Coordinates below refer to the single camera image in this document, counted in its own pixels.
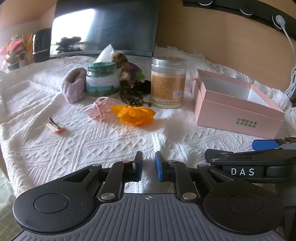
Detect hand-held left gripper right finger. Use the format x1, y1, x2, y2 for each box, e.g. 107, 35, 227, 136
154, 151, 234, 201

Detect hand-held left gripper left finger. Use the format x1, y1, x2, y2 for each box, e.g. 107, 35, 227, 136
63, 151, 143, 202

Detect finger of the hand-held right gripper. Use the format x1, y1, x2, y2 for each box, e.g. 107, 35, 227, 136
252, 137, 296, 151
205, 148, 296, 166

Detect pink cardboard box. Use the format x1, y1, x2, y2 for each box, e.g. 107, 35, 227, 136
194, 69, 285, 139

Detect purple soft toy green top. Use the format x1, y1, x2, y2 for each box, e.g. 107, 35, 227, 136
128, 62, 145, 81

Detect brown furry hair claw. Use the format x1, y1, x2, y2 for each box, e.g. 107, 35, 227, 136
111, 52, 134, 90

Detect mauve plush headband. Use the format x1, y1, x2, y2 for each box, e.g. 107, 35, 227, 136
61, 70, 88, 104

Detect orange fabric flower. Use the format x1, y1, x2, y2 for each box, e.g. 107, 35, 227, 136
110, 105, 156, 126

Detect white textured blanket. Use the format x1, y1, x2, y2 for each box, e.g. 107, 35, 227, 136
0, 45, 296, 197

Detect pink checked cloth bow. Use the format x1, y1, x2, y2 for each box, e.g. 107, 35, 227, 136
81, 97, 117, 121

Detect black scrunchie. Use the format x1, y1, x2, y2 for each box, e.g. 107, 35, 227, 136
133, 79, 152, 95

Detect clear jar cream contents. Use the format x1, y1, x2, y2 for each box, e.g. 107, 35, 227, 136
151, 57, 187, 109

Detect silver orange hair clip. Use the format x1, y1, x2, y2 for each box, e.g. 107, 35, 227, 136
46, 117, 63, 134

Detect green tissue canister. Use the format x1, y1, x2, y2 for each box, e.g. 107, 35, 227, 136
86, 61, 121, 97

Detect white tissue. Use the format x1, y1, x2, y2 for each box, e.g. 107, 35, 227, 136
94, 44, 115, 63

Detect green cutting mat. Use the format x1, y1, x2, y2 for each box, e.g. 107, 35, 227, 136
0, 171, 18, 241

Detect black curved monitor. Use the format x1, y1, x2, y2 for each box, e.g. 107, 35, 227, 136
49, 0, 161, 58

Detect black countertop appliance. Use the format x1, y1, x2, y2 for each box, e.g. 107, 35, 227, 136
32, 28, 52, 63

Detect pink flowering plant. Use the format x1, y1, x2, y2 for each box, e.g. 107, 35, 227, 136
0, 34, 33, 66

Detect dark beaded bracelet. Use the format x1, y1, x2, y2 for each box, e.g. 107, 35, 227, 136
119, 89, 152, 108

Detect white power cable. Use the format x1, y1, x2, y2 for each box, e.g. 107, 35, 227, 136
273, 15, 296, 97

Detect black wall rail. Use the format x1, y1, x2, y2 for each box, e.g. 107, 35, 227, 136
181, 0, 296, 33

